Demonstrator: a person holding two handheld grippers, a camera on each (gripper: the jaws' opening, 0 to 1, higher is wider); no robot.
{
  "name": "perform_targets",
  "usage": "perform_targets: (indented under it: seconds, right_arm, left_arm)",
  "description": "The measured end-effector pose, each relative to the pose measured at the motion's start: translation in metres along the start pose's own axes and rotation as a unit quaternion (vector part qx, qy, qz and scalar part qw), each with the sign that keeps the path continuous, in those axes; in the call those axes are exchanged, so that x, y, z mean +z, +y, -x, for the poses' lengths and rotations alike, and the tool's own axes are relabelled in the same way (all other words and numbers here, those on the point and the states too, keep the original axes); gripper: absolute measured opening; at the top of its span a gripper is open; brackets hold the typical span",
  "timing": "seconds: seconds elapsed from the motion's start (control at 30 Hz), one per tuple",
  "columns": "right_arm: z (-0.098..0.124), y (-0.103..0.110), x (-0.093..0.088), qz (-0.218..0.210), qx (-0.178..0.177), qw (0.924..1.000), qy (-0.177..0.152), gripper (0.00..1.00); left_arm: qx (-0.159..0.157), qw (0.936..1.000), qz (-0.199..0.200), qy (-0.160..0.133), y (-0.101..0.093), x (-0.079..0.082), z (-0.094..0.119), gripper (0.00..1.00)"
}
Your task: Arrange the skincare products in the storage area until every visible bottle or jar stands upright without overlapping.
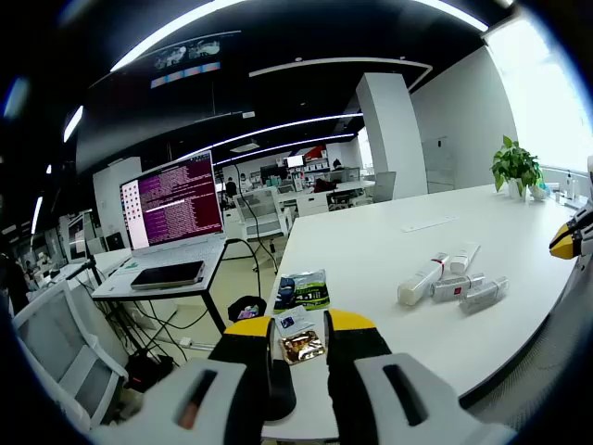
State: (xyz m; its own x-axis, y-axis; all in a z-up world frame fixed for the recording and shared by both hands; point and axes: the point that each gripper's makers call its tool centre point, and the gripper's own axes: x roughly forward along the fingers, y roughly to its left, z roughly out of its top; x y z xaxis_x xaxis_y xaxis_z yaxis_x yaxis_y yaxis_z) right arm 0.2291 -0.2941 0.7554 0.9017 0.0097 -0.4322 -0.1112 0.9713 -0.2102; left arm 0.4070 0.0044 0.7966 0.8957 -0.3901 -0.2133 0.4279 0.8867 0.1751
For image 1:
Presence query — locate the hanging dark display panel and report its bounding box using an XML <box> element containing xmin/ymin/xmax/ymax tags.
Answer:
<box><xmin>148</xmin><ymin>38</ymin><xmax>223</xmax><ymax>90</ymax></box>

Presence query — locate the white mesh background chair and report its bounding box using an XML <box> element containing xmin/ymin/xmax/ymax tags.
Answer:
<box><xmin>233</xmin><ymin>186</ymin><xmax>294</xmax><ymax>242</ymax></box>

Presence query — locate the silver laptop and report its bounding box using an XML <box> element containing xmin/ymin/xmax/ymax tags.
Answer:
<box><xmin>119</xmin><ymin>149</ymin><xmax>229</xmax><ymax>275</ymax></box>

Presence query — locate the black power box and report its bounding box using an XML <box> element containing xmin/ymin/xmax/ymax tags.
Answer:
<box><xmin>123</xmin><ymin>352</ymin><xmax>175</xmax><ymax>395</ymax></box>

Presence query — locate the gold foil skincare sachet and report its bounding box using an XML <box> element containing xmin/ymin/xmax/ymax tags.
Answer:
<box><xmin>277</xmin><ymin>329</ymin><xmax>326</xmax><ymax>367</ymax></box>

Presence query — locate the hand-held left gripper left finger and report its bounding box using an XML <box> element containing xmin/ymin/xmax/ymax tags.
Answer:
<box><xmin>90</xmin><ymin>316</ymin><xmax>275</xmax><ymax>445</ymax></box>

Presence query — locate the small clear-capped white skincare bottle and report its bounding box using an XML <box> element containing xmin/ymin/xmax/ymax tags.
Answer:
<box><xmin>458</xmin><ymin>275</ymin><xmax>511</xmax><ymax>316</ymax></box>
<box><xmin>429</xmin><ymin>272</ymin><xmax>487</xmax><ymax>304</ymax></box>

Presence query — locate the dark tablet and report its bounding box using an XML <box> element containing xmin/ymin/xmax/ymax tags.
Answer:
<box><xmin>130</xmin><ymin>260</ymin><xmax>207</xmax><ymax>292</ymax></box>

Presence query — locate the green black skincare sachet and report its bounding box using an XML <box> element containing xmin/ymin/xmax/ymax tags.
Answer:
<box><xmin>272</xmin><ymin>269</ymin><xmax>332</xmax><ymax>313</ymax></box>

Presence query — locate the green potted plant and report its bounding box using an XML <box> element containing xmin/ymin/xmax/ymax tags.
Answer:
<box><xmin>490</xmin><ymin>134</ymin><xmax>545</xmax><ymax>201</ymax></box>

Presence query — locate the grey background chair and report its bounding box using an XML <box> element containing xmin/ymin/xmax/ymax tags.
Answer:
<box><xmin>372</xmin><ymin>171</ymin><xmax>398</xmax><ymax>204</ymax></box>

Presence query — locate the tall white red-collared skincare bottle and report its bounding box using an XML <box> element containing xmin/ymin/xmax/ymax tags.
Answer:
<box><xmin>397</xmin><ymin>252</ymin><xmax>451</xmax><ymax>307</ymax></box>

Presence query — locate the small white blue skincare sachet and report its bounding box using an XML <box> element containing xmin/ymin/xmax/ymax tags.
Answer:
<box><xmin>273</xmin><ymin>305</ymin><xmax>317</xmax><ymax>338</ymax></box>

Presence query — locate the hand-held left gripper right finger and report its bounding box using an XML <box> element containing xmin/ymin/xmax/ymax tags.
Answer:
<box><xmin>322</xmin><ymin>309</ymin><xmax>518</xmax><ymax>445</ymax></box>

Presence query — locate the black hanging cable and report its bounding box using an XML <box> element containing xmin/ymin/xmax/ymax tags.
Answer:
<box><xmin>231</xmin><ymin>161</ymin><xmax>282</xmax><ymax>275</ymax></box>

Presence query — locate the white skincare squeeze tube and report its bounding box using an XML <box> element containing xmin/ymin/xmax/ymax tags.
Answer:
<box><xmin>449</xmin><ymin>241</ymin><xmax>482</xmax><ymax>275</ymax></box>

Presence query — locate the small white black-legged desk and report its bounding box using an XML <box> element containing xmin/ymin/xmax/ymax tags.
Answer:
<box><xmin>91</xmin><ymin>238</ymin><xmax>229</xmax><ymax>337</ymax></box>

